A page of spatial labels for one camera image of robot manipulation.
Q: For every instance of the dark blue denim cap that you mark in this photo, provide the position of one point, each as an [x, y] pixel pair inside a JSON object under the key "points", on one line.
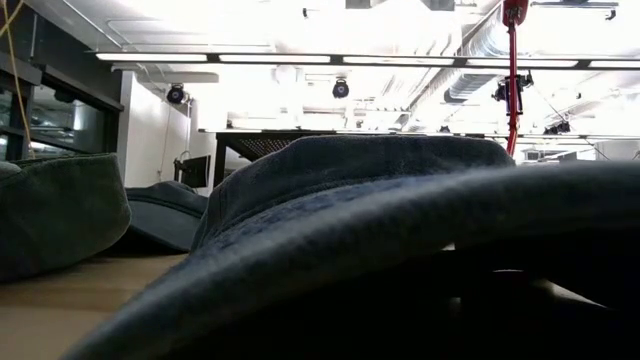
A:
{"points": [[165, 220]]}

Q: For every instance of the green washed cotton cap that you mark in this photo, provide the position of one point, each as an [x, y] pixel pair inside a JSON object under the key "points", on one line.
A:
{"points": [[60, 215]]}

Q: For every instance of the round black ceiling lamp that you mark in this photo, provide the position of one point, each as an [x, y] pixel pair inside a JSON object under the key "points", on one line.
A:
{"points": [[176, 94], [340, 89]]}

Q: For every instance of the black perforated metal rack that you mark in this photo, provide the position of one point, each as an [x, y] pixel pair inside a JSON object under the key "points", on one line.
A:
{"points": [[220, 160]]}

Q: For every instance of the black computer monitor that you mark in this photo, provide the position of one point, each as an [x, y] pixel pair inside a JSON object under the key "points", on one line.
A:
{"points": [[196, 171]]}

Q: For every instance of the long ceiling light bar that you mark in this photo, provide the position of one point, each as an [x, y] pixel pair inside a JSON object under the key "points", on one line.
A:
{"points": [[575, 136], [150, 57]]}

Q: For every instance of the red lamp with white shade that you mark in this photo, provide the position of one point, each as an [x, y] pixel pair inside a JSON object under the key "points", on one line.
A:
{"points": [[512, 50]]}

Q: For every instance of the black ceiling spotlights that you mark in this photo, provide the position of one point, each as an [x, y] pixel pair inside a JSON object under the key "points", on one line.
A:
{"points": [[557, 128]]}

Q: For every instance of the black framed glass partition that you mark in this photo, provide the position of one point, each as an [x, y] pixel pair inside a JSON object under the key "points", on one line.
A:
{"points": [[65, 120]]}

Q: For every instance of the black ceiling track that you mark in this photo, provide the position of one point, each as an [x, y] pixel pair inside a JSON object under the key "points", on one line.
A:
{"points": [[575, 4]]}

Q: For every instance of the silver ventilation duct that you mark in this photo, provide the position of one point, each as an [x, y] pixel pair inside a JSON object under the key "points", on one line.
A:
{"points": [[470, 85]]}

